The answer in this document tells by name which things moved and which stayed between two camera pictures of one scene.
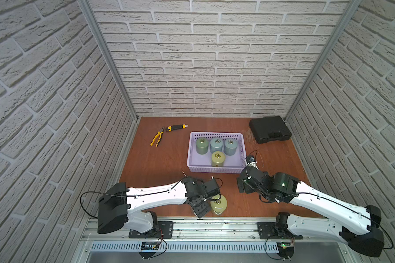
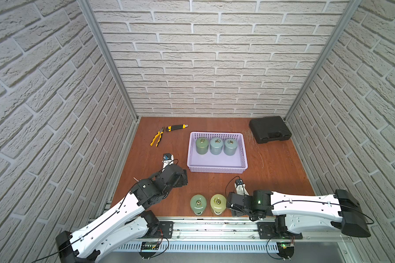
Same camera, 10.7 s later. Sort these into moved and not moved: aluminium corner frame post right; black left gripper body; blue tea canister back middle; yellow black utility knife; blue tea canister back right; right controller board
Moved: black left gripper body
Not moved: blue tea canister back middle; aluminium corner frame post right; yellow black utility knife; blue tea canister back right; right controller board
